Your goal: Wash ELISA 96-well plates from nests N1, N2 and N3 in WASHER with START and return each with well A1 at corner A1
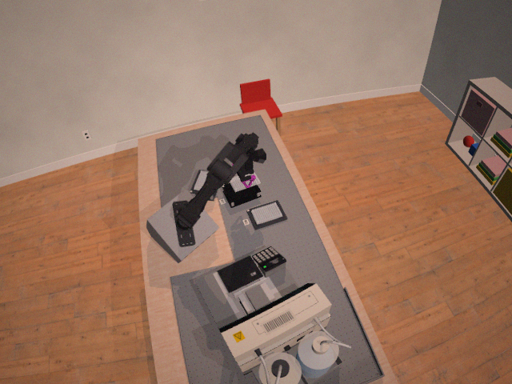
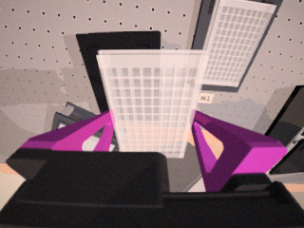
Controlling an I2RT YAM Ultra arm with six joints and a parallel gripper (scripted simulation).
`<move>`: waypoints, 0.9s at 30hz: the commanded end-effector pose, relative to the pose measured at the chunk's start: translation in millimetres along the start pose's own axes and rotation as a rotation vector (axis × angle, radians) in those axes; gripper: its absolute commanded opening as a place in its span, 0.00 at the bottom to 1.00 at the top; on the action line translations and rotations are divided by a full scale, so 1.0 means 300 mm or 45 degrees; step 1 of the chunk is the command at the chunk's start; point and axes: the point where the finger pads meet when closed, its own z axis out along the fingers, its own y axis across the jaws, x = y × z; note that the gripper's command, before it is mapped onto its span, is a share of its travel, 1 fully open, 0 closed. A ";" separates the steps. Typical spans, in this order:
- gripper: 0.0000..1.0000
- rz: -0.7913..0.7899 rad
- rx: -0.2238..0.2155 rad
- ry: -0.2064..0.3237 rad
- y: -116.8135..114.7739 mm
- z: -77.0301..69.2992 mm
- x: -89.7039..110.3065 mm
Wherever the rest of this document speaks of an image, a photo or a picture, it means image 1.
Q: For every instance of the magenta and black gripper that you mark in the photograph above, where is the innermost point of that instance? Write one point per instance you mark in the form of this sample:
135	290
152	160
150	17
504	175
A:
242	172

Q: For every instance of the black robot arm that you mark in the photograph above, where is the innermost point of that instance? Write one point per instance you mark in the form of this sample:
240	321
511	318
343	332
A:
219	173

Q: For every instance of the white well plate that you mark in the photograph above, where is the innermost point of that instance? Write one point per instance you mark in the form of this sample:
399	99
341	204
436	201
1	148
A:
266	213
200	181
237	184

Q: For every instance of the white plastic bottle with tube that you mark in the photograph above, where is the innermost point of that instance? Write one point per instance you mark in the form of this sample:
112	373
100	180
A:
317	360

